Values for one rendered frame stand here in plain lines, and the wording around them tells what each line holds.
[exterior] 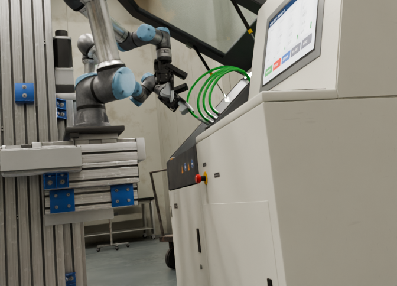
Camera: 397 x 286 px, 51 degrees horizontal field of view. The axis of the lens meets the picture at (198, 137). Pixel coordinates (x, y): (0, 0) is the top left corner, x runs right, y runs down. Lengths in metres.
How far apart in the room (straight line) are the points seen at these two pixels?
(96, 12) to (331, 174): 1.06
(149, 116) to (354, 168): 9.34
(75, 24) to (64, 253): 9.21
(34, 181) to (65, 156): 0.33
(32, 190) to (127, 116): 8.49
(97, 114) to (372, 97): 1.02
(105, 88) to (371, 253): 1.08
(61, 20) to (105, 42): 9.15
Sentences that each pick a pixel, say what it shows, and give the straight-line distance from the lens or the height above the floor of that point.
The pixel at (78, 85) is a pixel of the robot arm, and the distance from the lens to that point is 1.76.
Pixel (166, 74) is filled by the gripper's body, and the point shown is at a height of 1.32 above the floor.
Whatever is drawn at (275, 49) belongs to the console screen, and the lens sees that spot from 1.66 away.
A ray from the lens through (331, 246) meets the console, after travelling 1.13.
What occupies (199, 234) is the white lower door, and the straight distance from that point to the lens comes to 1.79.
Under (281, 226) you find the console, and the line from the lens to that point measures 1.06.
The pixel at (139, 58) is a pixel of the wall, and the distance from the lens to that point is 10.74.
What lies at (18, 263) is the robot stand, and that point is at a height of 0.54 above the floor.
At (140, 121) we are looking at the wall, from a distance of 10.28.
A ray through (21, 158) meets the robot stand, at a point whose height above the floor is 0.92.
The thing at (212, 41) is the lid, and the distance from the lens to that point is 2.49.
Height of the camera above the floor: 0.72
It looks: 9 degrees up
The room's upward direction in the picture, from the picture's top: 6 degrees counter-clockwise
